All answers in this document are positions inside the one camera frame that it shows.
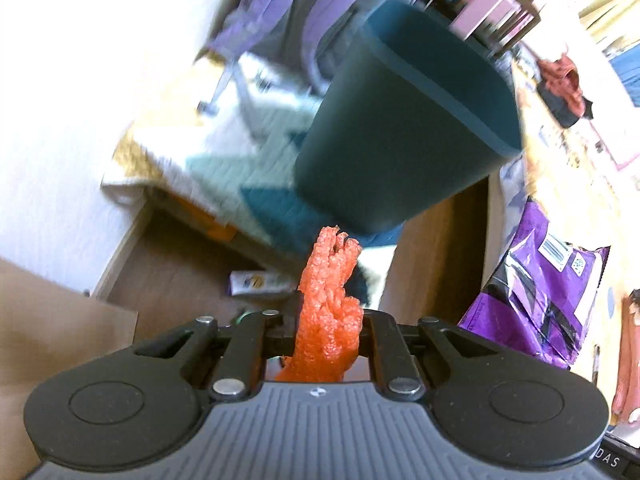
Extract purple grey backpack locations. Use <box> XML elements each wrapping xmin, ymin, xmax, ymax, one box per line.
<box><xmin>206</xmin><ymin>0</ymin><xmax>416</xmax><ymax>96</ymax></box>

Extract red and black clothes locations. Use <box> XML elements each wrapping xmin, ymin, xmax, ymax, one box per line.
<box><xmin>536</xmin><ymin>53</ymin><xmax>593</xmax><ymax>129</ymax></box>

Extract dark wooden chair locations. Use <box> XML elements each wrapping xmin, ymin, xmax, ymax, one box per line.
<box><xmin>489</xmin><ymin>0</ymin><xmax>540</xmax><ymax>58</ymax></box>

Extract purple plastic bag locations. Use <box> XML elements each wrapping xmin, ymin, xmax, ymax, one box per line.
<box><xmin>458</xmin><ymin>200</ymin><xmax>610</xmax><ymax>370</ymax></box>

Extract patterned quilt blanket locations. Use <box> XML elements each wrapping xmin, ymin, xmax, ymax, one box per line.
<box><xmin>102</xmin><ymin>52</ymin><xmax>402</xmax><ymax>261</ymax></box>

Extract orange mesh sponge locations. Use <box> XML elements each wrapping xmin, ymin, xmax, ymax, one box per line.
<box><xmin>277</xmin><ymin>226</ymin><xmax>363</xmax><ymax>382</ymax></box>

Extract orange box under bench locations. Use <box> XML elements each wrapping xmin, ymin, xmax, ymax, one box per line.
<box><xmin>164</xmin><ymin>193</ymin><xmax>238</xmax><ymax>243</ymax></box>

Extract dark teal trash bin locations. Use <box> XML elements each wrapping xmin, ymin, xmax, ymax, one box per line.
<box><xmin>294</xmin><ymin>0</ymin><xmax>522</xmax><ymax>234</ymax></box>

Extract green white bottle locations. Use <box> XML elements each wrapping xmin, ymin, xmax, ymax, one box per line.
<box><xmin>229</xmin><ymin>270</ymin><xmax>297</xmax><ymax>296</ymax></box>

